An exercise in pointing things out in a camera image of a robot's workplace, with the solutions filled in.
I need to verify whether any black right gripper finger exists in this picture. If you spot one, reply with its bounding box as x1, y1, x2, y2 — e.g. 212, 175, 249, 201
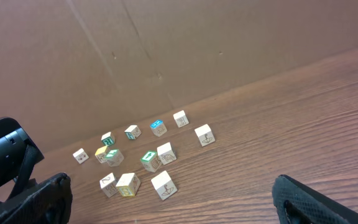
272, 175, 358, 224

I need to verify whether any yellow S wooden block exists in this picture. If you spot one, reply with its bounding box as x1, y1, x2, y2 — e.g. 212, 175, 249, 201
116, 173, 141, 197

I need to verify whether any green H wooden block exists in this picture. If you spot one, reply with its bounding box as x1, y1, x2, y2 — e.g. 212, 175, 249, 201
101, 132, 116, 146

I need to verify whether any blue top wooden block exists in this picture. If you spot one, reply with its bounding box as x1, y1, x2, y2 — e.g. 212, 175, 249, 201
150, 119, 167, 137

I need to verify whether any cream umbrella block far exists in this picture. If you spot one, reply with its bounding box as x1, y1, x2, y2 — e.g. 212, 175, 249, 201
195, 124, 215, 147

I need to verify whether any cream umbrella block near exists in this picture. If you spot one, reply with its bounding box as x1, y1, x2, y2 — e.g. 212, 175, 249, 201
151, 171, 178, 200

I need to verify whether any cream block red letter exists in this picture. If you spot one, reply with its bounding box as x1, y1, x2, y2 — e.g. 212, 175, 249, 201
99, 173, 119, 198

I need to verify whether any green top wooden block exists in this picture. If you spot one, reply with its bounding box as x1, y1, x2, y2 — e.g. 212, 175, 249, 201
140, 151, 162, 172

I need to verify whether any teal letter wooden block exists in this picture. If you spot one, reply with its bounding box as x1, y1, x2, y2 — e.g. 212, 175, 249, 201
124, 124, 142, 140

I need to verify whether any cream umbrella block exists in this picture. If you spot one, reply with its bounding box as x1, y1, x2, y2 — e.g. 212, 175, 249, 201
195, 124, 215, 147
151, 171, 178, 200

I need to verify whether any cream turtle wooden block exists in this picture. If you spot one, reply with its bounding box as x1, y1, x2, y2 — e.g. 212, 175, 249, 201
157, 142, 177, 165

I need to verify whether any small cream block far left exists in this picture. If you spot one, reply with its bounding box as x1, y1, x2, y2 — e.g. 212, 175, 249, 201
73, 148, 89, 164

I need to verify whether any cream block with drawing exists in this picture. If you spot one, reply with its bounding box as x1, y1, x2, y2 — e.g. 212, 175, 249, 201
173, 110, 189, 128

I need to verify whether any mint green top block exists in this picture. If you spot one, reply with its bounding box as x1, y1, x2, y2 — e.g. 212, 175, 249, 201
105, 149, 124, 167

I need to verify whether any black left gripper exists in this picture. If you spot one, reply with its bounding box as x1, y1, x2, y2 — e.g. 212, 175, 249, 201
0, 118, 73, 224

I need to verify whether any yellow top wooden block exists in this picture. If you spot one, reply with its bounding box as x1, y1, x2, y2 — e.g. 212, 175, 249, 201
95, 146, 109, 164

